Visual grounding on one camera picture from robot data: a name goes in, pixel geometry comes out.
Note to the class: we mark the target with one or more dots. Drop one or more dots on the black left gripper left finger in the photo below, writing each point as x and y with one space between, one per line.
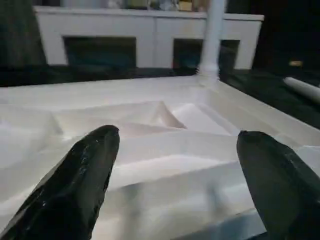
65 190

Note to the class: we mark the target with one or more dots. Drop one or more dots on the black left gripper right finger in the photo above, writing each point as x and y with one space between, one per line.
282 187

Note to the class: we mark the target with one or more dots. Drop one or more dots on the white plastic table top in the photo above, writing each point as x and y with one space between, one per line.
162 162

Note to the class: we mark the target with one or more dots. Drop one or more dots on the white plastic table leg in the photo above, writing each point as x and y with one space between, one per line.
212 37
302 87

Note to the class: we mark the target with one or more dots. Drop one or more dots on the black mat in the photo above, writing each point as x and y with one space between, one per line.
275 82

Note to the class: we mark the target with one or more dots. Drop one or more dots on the small tan label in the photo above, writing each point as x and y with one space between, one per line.
296 62

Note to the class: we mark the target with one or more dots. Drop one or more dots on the black cabinet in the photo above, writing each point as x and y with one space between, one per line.
290 30

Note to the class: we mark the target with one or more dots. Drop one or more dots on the grey curtain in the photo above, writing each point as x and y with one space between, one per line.
20 32

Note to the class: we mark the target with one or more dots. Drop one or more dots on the white cabinet with glass doors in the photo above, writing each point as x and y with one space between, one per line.
150 27

